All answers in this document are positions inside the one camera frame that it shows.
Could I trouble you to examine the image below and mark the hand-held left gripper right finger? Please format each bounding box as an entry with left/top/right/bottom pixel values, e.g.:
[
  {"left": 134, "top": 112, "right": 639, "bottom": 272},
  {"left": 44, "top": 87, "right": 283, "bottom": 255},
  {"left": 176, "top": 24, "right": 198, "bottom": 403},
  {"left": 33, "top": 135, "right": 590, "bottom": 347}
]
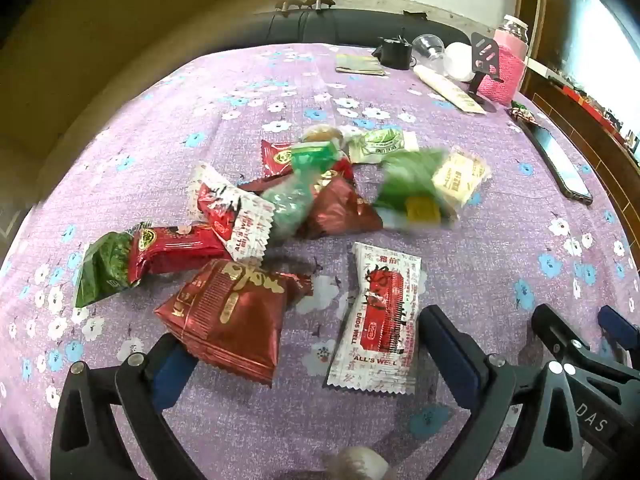
[{"left": 420, "top": 304, "right": 588, "bottom": 480}]

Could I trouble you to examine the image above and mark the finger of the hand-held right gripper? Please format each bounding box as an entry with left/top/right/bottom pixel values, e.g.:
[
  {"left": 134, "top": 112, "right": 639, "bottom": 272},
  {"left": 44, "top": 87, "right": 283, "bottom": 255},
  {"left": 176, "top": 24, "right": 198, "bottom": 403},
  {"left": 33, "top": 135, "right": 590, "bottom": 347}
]
[
  {"left": 597, "top": 305, "right": 640, "bottom": 366},
  {"left": 531, "top": 304, "right": 640, "bottom": 456}
]

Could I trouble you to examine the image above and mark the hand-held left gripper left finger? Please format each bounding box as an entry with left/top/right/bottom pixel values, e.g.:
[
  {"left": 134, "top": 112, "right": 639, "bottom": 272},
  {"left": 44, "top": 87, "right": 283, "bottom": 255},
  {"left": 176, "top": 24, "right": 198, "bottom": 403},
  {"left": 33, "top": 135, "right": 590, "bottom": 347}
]
[{"left": 50, "top": 332, "right": 201, "bottom": 480}]

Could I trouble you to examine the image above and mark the dark red foil snack packet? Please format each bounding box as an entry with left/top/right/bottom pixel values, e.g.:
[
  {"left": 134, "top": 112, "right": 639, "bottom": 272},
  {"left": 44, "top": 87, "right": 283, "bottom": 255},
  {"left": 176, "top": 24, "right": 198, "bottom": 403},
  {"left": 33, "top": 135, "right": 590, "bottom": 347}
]
[
  {"left": 299, "top": 174, "right": 384, "bottom": 241},
  {"left": 154, "top": 259, "right": 314, "bottom": 387}
]

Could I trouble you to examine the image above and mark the white and red snack packet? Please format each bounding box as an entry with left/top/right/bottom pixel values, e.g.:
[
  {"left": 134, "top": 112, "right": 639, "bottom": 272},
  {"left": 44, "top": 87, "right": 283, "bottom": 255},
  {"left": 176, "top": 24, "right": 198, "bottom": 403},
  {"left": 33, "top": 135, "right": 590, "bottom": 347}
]
[
  {"left": 324, "top": 241, "right": 424, "bottom": 397},
  {"left": 186, "top": 161, "right": 277, "bottom": 262}
]

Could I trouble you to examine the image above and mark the red packet with green label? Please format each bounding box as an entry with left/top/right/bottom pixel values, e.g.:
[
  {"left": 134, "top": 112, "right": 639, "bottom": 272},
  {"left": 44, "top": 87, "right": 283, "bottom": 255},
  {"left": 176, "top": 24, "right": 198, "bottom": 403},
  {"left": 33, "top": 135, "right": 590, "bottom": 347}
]
[
  {"left": 260, "top": 139, "right": 303, "bottom": 182},
  {"left": 127, "top": 224, "right": 232, "bottom": 286}
]

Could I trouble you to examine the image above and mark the green packet with yellow patch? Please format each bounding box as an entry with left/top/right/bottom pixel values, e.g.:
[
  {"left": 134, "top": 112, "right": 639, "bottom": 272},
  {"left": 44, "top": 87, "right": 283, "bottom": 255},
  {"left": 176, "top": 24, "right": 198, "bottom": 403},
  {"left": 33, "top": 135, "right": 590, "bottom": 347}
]
[{"left": 374, "top": 149, "right": 452, "bottom": 227}]

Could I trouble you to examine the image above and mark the teal green snack packet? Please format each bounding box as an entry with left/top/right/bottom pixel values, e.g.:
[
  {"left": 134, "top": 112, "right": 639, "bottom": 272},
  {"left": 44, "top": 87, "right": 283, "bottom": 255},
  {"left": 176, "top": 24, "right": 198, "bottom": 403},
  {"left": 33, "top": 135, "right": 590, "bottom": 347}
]
[{"left": 261, "top": 141, "right": 337, "bottom": 239}]

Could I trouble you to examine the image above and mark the beige blurred object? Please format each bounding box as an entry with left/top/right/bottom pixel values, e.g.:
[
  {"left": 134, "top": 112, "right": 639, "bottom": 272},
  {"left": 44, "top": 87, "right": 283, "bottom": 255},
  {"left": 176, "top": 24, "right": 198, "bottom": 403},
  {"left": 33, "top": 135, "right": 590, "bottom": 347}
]
[{"left": 324, "top": 446, "right": 392, "bottom": 480}]

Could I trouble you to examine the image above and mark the cream yellow snack packet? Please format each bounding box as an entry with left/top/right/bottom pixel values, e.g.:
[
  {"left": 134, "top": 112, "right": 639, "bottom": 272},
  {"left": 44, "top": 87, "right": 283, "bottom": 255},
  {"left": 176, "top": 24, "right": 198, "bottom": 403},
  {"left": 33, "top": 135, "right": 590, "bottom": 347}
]
[{"left": 431, "top": 146, "right": 492, "bottom": 207}]

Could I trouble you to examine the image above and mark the black smartphone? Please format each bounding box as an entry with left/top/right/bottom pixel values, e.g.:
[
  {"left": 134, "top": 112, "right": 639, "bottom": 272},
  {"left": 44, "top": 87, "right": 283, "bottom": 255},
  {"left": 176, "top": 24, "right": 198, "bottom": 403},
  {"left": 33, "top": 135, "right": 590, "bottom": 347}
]
[{"left": 519, "top": 119, "right": 595, "bottom": 207}]

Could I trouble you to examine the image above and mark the pale green white snack packet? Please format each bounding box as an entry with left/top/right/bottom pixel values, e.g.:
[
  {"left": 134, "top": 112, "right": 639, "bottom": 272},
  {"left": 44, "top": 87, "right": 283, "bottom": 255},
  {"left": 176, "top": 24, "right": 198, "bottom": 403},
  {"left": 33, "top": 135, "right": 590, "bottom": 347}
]
[{"left": 347, "top": 128, "right": 419, "bottom": 166}]

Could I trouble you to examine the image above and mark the brown round snack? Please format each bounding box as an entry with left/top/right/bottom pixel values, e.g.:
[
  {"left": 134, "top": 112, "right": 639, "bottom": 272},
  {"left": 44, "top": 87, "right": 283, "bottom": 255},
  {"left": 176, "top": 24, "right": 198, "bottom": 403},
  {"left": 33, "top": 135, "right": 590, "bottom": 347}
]
[{"left": 301, "top": 125, "right": 344, "bottom": 149}]

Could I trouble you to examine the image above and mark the purple floral tablecloth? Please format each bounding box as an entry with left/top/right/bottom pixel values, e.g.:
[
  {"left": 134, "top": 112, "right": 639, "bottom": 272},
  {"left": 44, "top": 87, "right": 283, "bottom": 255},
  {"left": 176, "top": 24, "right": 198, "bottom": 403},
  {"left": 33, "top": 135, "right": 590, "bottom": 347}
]
[{"left": 0, "top": 42, "right": 640, "bottom": 480}]

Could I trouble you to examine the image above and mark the rolled beige paper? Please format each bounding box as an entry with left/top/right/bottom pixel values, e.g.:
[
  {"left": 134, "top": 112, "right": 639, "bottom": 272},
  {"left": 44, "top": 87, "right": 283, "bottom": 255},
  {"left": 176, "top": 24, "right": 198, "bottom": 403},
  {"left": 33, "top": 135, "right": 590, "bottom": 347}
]
[{"left": 412, "top": 64, "right": 487, "bottom": 116}]

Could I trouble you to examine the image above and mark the bottle in pink knit cover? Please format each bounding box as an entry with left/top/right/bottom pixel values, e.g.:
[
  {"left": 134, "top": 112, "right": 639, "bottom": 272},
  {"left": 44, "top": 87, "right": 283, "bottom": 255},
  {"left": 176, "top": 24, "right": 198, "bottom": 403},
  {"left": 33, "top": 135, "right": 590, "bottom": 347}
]
[{"left": 476, "top": 14, "right": 532, "bottom": 107}]

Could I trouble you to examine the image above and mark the television screen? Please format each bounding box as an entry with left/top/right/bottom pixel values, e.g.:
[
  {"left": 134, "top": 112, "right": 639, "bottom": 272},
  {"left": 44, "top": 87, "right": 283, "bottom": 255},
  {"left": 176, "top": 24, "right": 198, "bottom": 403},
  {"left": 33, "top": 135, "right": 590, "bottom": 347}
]
[{"left": 564, "top": 0, "right": 640, "bottom": 128}]

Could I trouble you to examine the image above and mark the white round container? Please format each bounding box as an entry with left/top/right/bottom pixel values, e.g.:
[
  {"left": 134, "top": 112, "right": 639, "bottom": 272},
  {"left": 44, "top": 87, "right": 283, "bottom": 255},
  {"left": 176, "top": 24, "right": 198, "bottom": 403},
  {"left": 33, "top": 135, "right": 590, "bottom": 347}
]
[{"left": 444, "top": 41, "right": 477, "bottom": 82}]

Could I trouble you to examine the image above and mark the black phone stand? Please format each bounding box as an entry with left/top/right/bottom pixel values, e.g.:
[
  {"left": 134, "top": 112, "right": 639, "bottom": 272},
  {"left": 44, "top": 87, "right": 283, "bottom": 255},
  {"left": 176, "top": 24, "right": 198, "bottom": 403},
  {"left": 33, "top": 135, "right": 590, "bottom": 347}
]
[{"left": 469, "top": 31, "right": 507, "bottom": 112}]

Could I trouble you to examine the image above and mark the green booklet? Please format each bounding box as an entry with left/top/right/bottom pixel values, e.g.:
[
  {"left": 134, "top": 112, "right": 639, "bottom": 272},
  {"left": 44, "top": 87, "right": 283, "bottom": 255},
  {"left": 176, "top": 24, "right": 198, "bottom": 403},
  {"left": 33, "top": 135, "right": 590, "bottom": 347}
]
[{"left": 334, "top": 53, "right": 387, "bottom": 77}]

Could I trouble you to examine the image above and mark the clear plastic cup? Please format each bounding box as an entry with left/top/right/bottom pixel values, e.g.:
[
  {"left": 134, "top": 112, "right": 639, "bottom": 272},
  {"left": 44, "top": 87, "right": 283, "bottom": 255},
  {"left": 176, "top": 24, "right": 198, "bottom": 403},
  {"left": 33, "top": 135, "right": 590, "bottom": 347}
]
[{"left": 412, "top": 33, "right": 447, "bottom": 69}]

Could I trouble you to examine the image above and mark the small black device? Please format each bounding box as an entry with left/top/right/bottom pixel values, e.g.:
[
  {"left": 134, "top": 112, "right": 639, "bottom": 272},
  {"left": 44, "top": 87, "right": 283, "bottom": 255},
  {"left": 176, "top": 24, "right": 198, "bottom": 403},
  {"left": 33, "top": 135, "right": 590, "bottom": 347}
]
[{"left": 374, "top": 34, "right": 414, "bottom": 70}]

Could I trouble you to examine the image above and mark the black leather sofa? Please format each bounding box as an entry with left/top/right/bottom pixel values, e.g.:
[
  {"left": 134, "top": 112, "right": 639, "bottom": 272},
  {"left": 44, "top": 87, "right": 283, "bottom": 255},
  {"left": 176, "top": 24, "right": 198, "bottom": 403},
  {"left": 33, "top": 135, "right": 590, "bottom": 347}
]
[{"left": 254, "top": 6, "right": 502, "bottom": 53}]

